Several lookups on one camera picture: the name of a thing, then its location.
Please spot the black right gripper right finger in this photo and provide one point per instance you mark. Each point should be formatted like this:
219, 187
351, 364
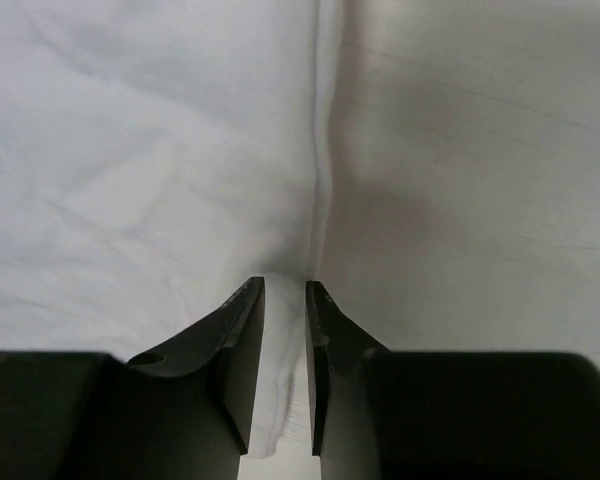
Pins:
383, 414

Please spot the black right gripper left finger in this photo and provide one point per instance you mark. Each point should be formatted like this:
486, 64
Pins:
180, 410

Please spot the white skirt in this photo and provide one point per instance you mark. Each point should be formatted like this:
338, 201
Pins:
153, 156

